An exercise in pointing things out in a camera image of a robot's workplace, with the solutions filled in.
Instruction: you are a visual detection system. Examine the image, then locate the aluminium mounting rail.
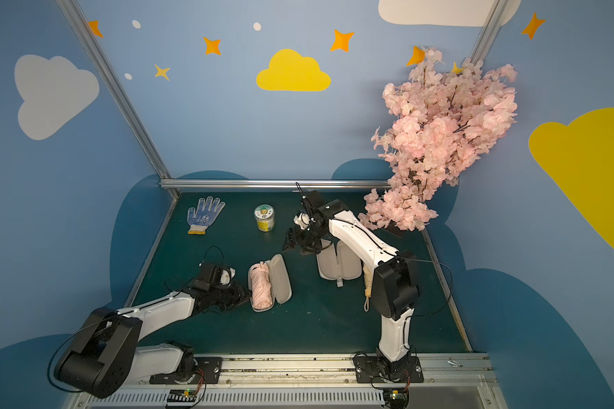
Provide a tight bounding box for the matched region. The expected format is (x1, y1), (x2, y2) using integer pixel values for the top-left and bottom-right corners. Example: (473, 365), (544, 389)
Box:
(64, 354), (508, 408)

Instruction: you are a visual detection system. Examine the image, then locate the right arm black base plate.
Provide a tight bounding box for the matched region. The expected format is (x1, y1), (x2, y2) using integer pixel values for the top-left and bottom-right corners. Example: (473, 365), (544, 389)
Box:
(352, 354), (424, 383)

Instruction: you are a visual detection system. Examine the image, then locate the small circuit board left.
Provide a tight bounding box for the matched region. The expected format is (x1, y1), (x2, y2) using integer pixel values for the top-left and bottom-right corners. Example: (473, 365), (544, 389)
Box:
(165, 389), (199, 408)

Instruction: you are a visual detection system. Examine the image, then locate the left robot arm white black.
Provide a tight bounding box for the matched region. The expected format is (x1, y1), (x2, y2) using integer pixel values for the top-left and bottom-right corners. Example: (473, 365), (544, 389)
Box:
(48, 281), (252, 398)

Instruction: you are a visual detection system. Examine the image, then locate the white blue dotted work glove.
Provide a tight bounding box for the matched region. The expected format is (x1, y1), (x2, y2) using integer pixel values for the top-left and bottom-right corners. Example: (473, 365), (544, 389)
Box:
(187, 196), (226, 235)

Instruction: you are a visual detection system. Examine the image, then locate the pink artificial cherry blossom branch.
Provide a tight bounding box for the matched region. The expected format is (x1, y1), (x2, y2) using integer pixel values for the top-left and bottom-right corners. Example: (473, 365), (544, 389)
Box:
(359, 47), (518, 231)

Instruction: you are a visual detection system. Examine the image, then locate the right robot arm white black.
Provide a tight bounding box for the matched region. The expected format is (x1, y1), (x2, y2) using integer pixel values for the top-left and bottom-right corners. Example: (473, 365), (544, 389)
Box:
(284, 211), (421, 373)

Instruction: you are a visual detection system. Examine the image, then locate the black grey zippered umbrella case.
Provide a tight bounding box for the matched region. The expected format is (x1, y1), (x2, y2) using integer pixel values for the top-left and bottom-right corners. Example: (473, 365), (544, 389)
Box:
(248, 254), (293, 312)

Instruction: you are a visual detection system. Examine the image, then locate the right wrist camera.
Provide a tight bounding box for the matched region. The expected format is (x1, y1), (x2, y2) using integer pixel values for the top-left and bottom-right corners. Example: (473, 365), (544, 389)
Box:
(293, 190), (326, 229)

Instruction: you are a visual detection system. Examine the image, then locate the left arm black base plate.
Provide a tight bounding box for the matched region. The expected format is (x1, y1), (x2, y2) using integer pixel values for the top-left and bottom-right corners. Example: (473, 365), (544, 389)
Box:
(149, 356), (223, 385)

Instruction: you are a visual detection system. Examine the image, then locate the pink umbrella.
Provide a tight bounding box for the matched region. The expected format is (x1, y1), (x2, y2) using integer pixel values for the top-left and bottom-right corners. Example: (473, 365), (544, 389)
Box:
(248, 262), (274, 311)

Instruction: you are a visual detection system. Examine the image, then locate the small circuit board right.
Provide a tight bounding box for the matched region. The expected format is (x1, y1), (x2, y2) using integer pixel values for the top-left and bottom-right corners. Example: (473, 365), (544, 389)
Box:
(382, 389), (410, 409)

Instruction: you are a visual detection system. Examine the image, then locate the yellow jar with green lid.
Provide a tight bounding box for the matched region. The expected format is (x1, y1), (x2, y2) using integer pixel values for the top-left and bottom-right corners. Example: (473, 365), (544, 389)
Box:
(254, 204), (276, 233)

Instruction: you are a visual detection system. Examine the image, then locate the small circuit board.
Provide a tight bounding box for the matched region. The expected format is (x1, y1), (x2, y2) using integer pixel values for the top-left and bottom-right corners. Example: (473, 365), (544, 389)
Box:
(382, 389), (410, 409)
(165, 389), (199, 408)

